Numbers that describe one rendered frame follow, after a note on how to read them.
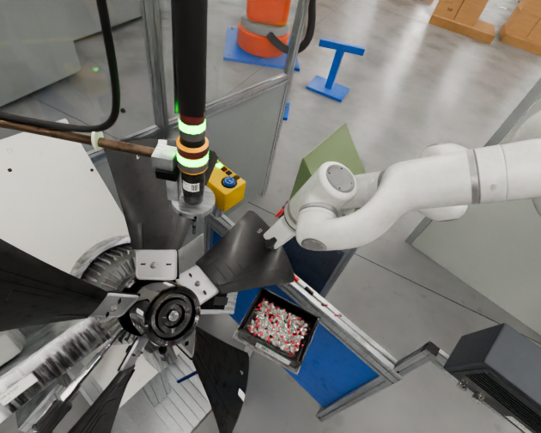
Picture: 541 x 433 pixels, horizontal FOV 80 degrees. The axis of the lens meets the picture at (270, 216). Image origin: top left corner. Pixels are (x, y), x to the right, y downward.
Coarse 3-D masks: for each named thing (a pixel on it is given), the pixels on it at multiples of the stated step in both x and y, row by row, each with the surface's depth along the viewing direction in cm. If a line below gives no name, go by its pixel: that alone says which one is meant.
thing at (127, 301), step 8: (112, 296) 59; (120, 296) 59; (128, 296) 60; (136, 296) 61; (104, 304) 60; (112, 304) 61; (120, 304) 62; (128, 304) 63; (96, 312) 62; (104, 312) 62; (112, 312) 63; (120, 312) 64
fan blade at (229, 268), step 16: (240, 224) 87; (256, 224) 88; (224, 240) 83; (240, 240) 84; (256, 240) 86; (208, 256) 79; (224, 256) 80; (240, 256) 81; (256, 256) 83; (272, 256) 85; (208, 272) 76; (224, 272) 77; (240, 272) 78; (256, 272) 80; (272, 272) 83; (288, 272) 86; (224, 288) 75; (240, 288) 76
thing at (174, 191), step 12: (156, 156) 45; (168, 156) 45; (156, 168) 47; (168, 168) 46; (168, 180) 48; (180, 180) 50; (168, 192) 50; (180, 192) 52; (204, 192) 54; (180, 204) 51; (204, 204) 52; (192, 216) 51
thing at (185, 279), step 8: (184, 272) 75; (192, 272) 76; (200, 272) 76; (176, 280) 73; (184, 280) 74; (192, 280) 74; (200, 280) 75; (208, 280) 75; (192, 288) 73; (200, 288) 73; (208, 288) 74; (216, 288) 74; (200, 296) 72; (208, 296) 72; (200, 304) 71
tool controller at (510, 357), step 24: (480, 336) 77; (504, 336) 70; (456, 360) 80; (480, 360) 69; (504, 360) 68; (528, 360) 68; (480, 384) 74; (504, 384) 67; (528, 384) 66; (504, 408) 75; (528, 408) 67; (528, 432) 74
